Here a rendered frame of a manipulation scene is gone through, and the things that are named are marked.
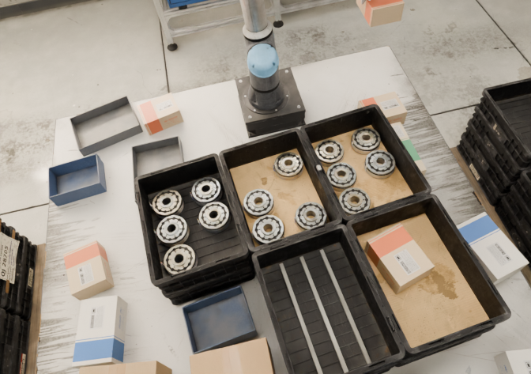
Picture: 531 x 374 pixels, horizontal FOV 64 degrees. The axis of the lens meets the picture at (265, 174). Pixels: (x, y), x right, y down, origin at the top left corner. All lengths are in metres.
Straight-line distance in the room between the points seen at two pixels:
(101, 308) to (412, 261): 0.97
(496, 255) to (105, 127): 1.61
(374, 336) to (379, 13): 1.10
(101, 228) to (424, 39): 2.55
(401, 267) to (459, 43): 2.33
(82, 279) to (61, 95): 2.05
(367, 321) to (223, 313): 0.47
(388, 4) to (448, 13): 1.96
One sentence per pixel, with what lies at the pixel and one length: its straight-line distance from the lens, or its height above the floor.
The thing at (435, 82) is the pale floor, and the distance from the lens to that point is 3.07.
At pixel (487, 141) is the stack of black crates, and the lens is 2.28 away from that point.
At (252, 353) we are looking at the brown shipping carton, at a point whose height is 0.86.
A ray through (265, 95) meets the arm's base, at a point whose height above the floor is 0.88.
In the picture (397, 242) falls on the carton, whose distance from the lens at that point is 1.33.
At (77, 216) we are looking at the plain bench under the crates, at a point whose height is 0.70.
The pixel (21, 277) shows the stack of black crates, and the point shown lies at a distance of 2.36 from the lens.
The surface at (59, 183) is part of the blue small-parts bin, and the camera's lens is 1.93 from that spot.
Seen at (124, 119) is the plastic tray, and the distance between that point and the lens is 2.01.
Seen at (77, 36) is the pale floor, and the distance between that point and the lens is 3.87.
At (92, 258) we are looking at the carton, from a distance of 1.60.
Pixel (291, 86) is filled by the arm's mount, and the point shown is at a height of 0.80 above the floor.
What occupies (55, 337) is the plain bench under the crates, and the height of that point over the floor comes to 0.70.
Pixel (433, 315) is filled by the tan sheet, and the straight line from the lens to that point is 1.36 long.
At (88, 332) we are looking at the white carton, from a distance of 1.49.
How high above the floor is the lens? 2.10
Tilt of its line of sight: 57 degrees down
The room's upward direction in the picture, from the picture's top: 9 degrees counter-clockwise
